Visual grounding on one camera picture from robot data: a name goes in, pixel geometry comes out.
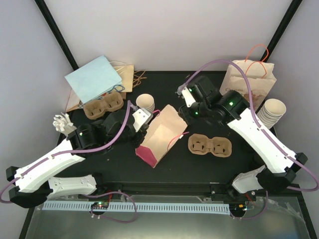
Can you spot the black lid stacks right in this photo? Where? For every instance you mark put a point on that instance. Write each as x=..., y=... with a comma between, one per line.
x=256, y=161

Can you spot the brown pulp cup carrier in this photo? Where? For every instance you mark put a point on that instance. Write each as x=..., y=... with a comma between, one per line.
x=201, y=145

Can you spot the brown kraft paper bag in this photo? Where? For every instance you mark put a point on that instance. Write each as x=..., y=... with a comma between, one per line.
x=130, y=77

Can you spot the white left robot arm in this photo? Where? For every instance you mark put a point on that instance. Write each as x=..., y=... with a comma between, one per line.
x=32, y=185

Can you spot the small stack paper cups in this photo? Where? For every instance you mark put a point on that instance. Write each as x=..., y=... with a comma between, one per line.
x=146, y=101

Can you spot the light blue slotted cable duct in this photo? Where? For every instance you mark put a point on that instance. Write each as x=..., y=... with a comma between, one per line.
x=190, y=208

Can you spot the tall stack paper cups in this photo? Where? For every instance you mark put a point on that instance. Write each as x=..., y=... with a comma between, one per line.
x=271, y=112

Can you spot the stacked pulp cup carriers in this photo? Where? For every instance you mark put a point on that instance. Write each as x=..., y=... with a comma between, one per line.
x=109, y=103

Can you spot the light blue paper bag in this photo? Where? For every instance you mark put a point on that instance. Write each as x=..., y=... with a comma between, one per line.
x=93, y=79

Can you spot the cream paper bag pink sides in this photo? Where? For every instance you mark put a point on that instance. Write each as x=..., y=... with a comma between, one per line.
x=162, y=134

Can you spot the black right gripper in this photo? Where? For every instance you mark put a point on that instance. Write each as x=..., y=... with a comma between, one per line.
x=187, y=117

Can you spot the patterned flat paper bag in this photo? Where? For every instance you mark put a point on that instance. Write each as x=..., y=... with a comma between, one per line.
x=74, y=102

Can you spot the Cream Bear printed paper bag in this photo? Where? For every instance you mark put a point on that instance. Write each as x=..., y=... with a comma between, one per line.
x=259, y=74

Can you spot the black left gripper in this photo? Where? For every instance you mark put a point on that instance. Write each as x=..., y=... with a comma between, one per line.
x=136, y=142

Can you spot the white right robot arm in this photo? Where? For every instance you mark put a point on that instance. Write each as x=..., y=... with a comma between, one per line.
x=278, y=165

